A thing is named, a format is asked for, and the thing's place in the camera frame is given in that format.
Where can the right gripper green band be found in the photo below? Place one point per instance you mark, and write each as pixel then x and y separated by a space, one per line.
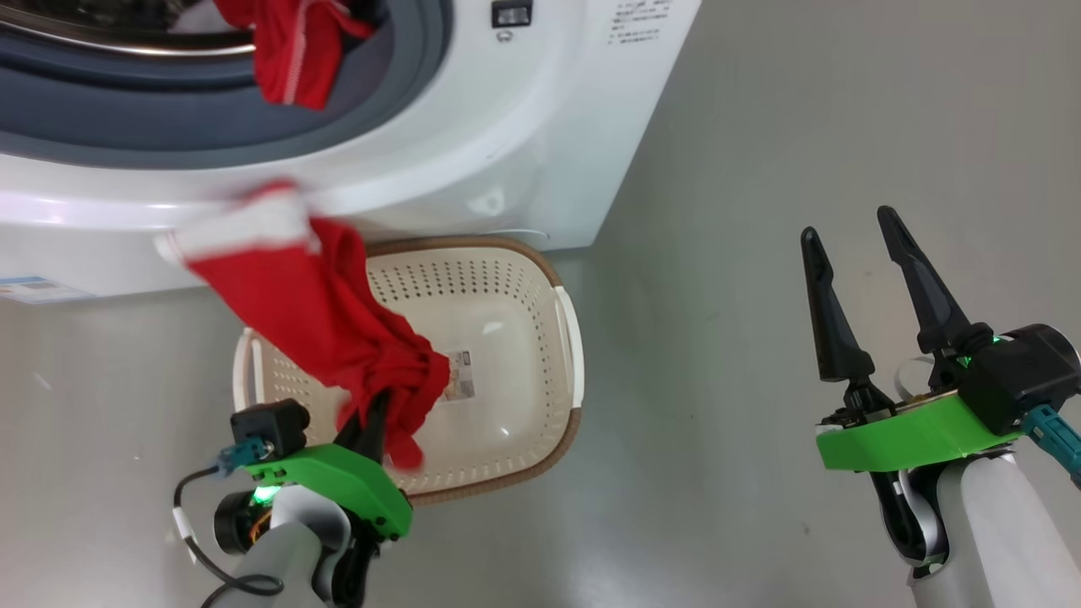
pixel 912 435

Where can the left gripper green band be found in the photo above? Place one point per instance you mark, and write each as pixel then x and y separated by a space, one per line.
pixel 355 481

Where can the red garment white band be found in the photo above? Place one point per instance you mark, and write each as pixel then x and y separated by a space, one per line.
pixel 338 321

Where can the red garment white stitching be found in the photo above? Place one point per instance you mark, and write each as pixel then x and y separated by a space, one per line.
pixel 296 51

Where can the basket product label sticker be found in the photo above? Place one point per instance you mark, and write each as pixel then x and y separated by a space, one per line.
pixel 463 376

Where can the cream laundry basket brown rim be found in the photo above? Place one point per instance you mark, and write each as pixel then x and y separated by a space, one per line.
pixel 507 355

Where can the white front-load washing machine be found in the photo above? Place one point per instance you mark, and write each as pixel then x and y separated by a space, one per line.
pixel 507 127

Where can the grey rubber door seal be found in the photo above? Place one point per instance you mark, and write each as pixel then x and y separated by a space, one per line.
pixel 169 110

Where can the blue energy label sticker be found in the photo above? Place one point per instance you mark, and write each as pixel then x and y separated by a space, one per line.
pixel 38 290

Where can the black text label sticker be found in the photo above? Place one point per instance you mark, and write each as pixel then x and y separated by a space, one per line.
pixel 640 21

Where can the stainless steel drum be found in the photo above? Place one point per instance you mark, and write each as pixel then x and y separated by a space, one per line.
pixel 101 25

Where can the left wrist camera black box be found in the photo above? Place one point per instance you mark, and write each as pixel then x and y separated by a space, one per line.
pixel 270 426

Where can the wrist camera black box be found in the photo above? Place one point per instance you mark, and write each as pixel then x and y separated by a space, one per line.
pixel 1022 371
pixel 270 426

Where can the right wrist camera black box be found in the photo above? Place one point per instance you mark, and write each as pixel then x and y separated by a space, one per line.
pixel 1022 371

